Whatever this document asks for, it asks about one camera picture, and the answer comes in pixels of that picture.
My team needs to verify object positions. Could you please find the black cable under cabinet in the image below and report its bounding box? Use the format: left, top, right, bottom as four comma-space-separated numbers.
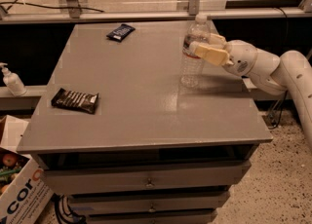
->
53, 195, 86, 224

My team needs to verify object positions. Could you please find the grey drawer cabinet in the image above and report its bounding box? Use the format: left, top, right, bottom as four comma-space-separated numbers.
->
19, 21, 271, 224

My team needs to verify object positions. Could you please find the red apple in box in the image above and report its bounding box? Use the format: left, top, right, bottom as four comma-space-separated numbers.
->
2, 153, 18, 168

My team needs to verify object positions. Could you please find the clear plastic water bottle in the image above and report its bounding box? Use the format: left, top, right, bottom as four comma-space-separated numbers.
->
180, 14, 211, 88

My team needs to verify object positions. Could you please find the white cardboard box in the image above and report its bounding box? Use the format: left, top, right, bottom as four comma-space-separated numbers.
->
0, 115, 53, 224

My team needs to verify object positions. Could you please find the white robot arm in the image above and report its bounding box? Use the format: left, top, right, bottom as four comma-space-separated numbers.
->
189, 34, 312, 148

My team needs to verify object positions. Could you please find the metal frame rail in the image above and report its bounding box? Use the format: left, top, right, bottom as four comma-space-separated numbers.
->
0, 0, 312, 25

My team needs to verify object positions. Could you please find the white pump dispenser bottle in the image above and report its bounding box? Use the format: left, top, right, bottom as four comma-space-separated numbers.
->
0, 62, 26, 96

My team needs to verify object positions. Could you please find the dark brown snack bar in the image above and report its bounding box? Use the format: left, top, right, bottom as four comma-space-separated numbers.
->
51, 88, 98, 114

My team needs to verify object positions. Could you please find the dark blue snack bar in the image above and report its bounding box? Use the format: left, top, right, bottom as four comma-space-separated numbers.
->
106, 23, 136, 42

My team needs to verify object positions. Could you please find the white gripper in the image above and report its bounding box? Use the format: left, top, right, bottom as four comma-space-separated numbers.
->
189, 33, 257, 76

